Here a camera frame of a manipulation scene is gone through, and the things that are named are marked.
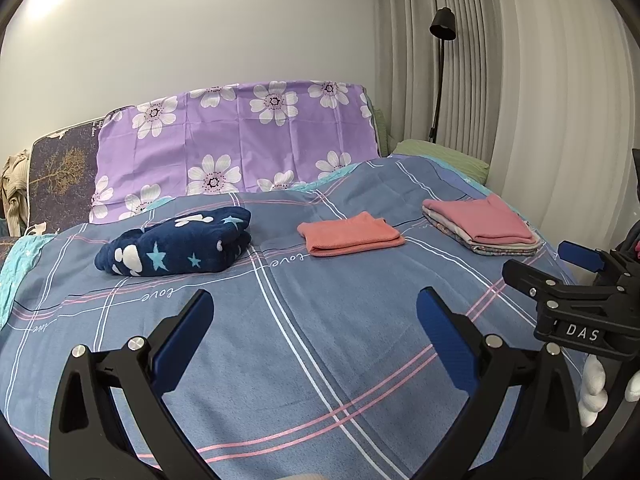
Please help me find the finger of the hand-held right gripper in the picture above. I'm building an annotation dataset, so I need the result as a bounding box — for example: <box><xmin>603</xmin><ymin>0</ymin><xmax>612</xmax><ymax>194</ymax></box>
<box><xmin>501</xmin><ymin>258</ymin><xmax>568</xmax><ymax>302</ymax></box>
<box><xmin>557</xmin><ymin>241</ymin><xmax>618</xmax><ymax>276</ymax></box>

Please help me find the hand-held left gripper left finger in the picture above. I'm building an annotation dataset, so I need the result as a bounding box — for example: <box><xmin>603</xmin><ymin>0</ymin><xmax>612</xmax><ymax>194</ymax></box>
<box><xmin>48</xmin><ymin>288</ymin><xmax>216</xmax><ymax>480</ymax></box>

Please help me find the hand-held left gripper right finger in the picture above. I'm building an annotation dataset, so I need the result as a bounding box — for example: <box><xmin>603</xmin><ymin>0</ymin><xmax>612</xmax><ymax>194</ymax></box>
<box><xmin>416</xmin><ymin>287</ymin><xmax>586</xmax><ymax>480</ymax></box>

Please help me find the orange long-sleeve shirt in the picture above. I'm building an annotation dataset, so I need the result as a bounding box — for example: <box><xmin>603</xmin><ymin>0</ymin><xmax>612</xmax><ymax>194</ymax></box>
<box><xmin>297</xmin><ymin>211</ymin><xmax>406</xmax><ymax>258</ymax></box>

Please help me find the person's right hand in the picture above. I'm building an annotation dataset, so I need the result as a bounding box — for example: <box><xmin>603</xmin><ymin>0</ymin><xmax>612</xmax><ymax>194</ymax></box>
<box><xmin>579</xmin><ymin>355</ymin><xmax>640</xmax><ymax>428</ymax></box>

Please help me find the floral folded garment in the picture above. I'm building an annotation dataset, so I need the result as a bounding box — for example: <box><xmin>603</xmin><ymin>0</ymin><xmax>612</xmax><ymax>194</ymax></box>
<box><xmin>450</xmin><ymin>232</ymin><xmax>543</xmax><ymax>257</ymax></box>

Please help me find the pink folded garment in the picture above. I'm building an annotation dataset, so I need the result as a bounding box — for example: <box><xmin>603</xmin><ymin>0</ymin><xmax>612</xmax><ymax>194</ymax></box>
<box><xmin>422</xmin><ymin>194</ymin><xmax>533</xmax><ymax>243</ymax></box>

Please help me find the navy star-print fleece blanket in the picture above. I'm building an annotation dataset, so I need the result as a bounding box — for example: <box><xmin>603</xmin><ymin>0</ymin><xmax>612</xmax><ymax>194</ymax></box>
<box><xmin>95</xmin><ymin>206</ymin><xmax>253</xmax><ymax>278</ymax></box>

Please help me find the green pillow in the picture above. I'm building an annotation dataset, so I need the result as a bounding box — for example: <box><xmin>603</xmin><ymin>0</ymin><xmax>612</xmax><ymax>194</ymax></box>
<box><xmin>390</xmin><ymin>139</ymin><xmax>491</xmax><ymax>183</ymax></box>

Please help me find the pale pleated curtain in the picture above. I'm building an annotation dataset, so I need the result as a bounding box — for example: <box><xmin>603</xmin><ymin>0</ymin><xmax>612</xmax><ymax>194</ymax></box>
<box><xmin>375</xmin><ymin>0</ymin><xmax>640</xmax><ymax>261</ymax></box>

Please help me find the purple flowered pillow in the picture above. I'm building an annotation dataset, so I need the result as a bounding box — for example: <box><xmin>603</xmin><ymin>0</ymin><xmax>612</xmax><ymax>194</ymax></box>
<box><xmin>89</xmin><ymin>80</ymin><xmax>379</xmax><ymax>225</ymax></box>

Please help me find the dark tree-print cushion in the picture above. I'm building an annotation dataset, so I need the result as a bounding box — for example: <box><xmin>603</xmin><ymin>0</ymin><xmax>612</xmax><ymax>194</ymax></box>
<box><xmin>27</xmin><ymin>119</ymin><xmax>108</xmax><ymax>236</ymax></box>

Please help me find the beige crumpled cloth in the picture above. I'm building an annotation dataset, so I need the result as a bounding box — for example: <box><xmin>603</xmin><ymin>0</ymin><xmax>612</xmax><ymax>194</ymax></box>
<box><xmin>0</xmin><ymin>149</ymin><xmax>33</xmax><ymax>238</ymax></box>

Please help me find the black floor lamp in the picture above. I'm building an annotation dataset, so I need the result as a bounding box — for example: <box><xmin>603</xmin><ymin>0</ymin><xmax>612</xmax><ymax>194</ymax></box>
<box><xmin>427</xmin><ymin>7</ymin><xmax>458</xmax><ymax>143</ymax></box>

